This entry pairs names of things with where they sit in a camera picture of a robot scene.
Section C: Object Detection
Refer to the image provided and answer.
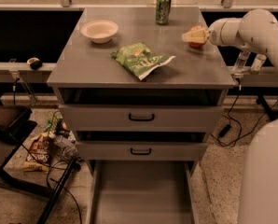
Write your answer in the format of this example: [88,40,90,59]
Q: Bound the green bag on floor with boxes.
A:
[45,111,63,133]

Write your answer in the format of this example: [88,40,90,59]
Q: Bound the black table leg with caster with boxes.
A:
[256,94,276,121]

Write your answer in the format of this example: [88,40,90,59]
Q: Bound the black cart frame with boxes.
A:
[0,105,76,224]

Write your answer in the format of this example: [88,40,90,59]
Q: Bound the black yellow tape measure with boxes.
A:
[27,57,42,70]

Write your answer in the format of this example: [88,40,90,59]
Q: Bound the middle grey drawer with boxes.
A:
[76,141,207,161]

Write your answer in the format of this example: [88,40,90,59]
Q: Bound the green soda can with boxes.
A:
[156,0,172,25]

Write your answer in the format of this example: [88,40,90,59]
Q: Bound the green chip bag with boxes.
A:
[110,42,174,80]

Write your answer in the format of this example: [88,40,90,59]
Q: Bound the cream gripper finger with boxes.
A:
[182,28,209,44]

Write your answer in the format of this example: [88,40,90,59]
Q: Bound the red apple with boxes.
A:
[189,25,206,48]

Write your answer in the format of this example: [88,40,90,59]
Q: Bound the bottom grey open drawer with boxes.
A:
[86,161,200,224]

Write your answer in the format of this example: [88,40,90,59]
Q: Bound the plastic bottle on floor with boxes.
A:
[49,133,78,159]

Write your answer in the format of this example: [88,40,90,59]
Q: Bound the black power cable adapter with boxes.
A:
[210,84,271,148]

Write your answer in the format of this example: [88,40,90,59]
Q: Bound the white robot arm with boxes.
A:
[182,9,278,224]

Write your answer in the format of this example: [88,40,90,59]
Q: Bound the brown snack bag on floor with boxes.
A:
[22,133,51,173]

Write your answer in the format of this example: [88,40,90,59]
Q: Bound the grey drawer cabinet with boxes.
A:
[48,7,234,168]

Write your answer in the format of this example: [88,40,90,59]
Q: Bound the clear water bottle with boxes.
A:
[231,50,251,77]

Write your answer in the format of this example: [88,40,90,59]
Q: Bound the white bowl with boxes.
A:
[81,20,118,44]

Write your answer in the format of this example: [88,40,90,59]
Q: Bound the top grey drawer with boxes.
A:
[59,105,223,133]

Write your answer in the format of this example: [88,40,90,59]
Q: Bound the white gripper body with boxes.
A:
[209,18,236,46]

